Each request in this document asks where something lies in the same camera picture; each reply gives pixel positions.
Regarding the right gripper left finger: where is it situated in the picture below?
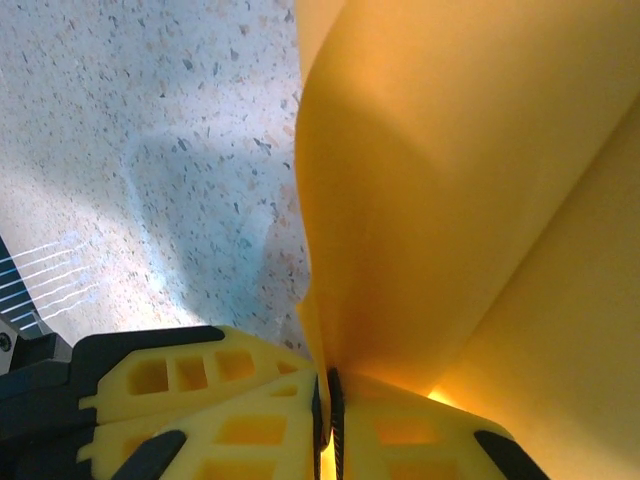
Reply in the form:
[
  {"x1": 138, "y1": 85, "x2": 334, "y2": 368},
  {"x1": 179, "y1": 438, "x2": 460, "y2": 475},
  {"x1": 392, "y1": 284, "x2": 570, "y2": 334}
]
[{"x1": 72, "y1": 324, "x2": 334, "y2": 480}]

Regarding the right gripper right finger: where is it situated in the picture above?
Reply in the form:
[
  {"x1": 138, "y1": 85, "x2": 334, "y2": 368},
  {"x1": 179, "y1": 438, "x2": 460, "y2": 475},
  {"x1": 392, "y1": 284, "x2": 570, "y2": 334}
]
[{"x1": 327, "y1": 367, "x2": 551, "y2": 480}]

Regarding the orange paper sheet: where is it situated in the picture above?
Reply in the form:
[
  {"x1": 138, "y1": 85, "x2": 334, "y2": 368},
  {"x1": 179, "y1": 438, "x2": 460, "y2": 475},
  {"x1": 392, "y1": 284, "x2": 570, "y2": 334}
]
[{"x1": 294, "y1": 0, "x2": 640, "y2": 480}]

